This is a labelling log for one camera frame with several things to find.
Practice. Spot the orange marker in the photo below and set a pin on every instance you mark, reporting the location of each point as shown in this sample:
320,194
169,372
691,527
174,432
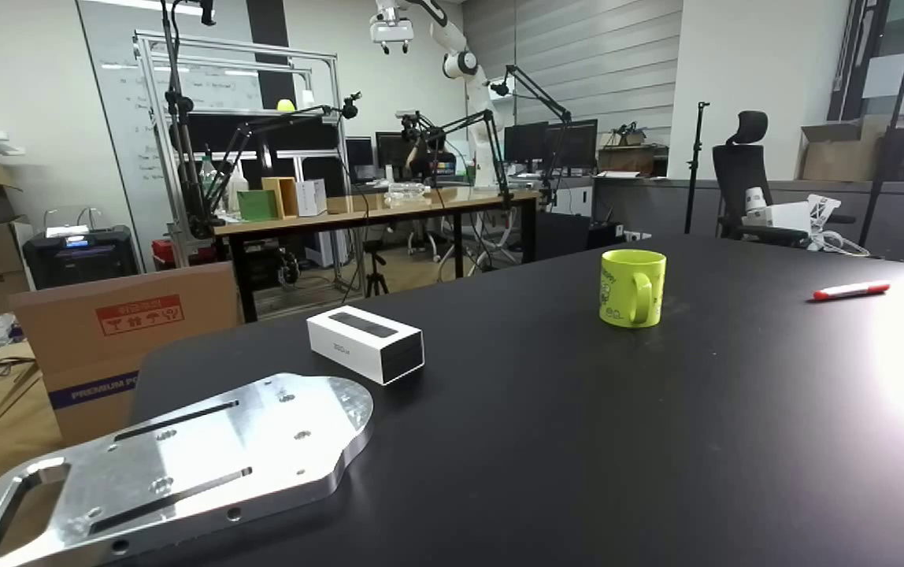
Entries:
850,291

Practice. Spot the yellow green mug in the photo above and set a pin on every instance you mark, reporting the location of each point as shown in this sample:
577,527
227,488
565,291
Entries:
628,286

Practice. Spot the small white black box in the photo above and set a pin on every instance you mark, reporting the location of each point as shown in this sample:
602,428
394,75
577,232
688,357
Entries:
361,342

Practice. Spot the long wooden work table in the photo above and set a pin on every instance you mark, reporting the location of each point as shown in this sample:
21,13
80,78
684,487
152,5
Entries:
368,211

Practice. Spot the black computer monitor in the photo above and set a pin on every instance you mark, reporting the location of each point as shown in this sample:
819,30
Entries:
549,146

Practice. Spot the yellow green ball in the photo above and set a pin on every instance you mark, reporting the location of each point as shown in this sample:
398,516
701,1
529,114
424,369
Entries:
286,106

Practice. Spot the white ceiling projector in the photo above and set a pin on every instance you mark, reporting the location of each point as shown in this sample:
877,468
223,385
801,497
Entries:
393,32

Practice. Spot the thin black stand pole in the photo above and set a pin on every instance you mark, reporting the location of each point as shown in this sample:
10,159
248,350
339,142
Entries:
694,167

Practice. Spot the black office chair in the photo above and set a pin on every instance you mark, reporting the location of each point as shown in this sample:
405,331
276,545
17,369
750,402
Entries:
739,173

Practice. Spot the black tripod light stand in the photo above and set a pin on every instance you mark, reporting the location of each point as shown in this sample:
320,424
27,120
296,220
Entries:
170,106

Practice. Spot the white crumpled object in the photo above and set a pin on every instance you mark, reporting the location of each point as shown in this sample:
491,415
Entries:
798,217

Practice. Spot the cardboard box with red label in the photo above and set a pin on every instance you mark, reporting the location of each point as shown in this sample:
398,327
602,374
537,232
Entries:
104,348

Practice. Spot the white whiteboard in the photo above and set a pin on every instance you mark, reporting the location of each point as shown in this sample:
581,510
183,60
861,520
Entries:
138,114

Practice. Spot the black printer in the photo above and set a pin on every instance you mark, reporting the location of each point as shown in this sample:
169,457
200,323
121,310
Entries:
78,262

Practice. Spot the open brown cardboard box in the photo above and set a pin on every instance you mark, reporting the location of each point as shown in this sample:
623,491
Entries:
838,155

